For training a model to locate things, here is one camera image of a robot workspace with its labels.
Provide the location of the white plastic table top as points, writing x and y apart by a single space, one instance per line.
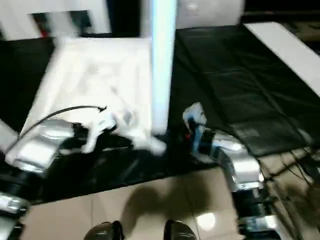
87 62

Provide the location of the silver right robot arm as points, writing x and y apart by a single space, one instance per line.
245 165

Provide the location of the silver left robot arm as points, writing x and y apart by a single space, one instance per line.
32 150

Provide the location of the black work mat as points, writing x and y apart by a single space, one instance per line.
237 75

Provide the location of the black left robot foot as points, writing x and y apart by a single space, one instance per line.
103 231

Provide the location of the black robot foot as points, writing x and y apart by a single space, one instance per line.
103 231
180 231

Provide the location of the black right robot foot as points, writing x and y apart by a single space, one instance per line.
180 231

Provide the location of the white cabinet with glass doors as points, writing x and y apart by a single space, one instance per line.
100 17

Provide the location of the red box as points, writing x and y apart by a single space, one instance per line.
43 33

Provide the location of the white flat board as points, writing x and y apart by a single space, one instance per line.
282 45

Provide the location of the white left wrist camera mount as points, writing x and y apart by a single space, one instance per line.
100 125

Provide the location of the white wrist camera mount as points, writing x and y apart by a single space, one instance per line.
195 110
100 125

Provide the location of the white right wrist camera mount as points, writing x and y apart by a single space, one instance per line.
195 110

